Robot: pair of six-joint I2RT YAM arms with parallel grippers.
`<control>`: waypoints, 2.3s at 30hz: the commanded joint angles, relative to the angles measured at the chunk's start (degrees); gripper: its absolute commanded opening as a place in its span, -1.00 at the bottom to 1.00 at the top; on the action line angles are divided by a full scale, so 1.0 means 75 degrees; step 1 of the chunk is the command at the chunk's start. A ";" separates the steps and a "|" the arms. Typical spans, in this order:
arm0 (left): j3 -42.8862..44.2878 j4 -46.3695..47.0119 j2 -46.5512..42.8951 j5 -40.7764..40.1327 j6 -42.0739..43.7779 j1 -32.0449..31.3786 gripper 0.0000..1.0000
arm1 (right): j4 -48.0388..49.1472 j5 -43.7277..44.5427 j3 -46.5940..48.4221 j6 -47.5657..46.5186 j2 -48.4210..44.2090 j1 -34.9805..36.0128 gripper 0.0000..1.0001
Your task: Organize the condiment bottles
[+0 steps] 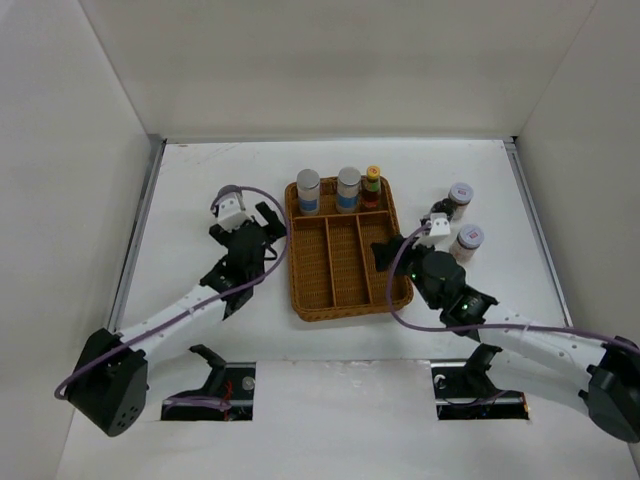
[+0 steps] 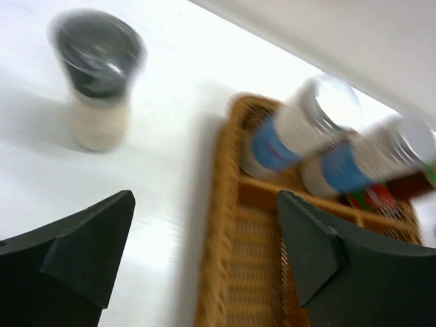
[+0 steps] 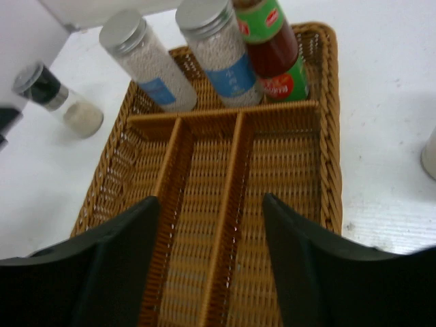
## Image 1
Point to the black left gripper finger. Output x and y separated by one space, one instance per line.
227 229
270 220

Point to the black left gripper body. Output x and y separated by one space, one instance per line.
257 273

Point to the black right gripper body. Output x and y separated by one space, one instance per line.
411 263

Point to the red-lidded spice jar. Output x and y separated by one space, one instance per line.
461 195
467 241

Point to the white beads jar silver lid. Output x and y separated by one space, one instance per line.
308 191

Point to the red sauce bottle green label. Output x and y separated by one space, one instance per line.
371 189

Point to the clear-capped grinder with white salt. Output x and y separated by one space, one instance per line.
229 196

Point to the black-capped grinder white salt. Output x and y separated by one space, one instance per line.
445 206

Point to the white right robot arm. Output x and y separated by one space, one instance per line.
591 373

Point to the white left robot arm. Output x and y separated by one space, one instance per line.
110 382

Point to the brown wicker divided basket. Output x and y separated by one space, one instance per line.
332 270

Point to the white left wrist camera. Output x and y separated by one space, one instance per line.
231 217

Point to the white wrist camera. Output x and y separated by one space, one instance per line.
436 228
231 217

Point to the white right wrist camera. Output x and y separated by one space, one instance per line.
436 228

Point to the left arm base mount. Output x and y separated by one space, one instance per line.
227 394

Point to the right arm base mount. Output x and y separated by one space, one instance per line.
464 392

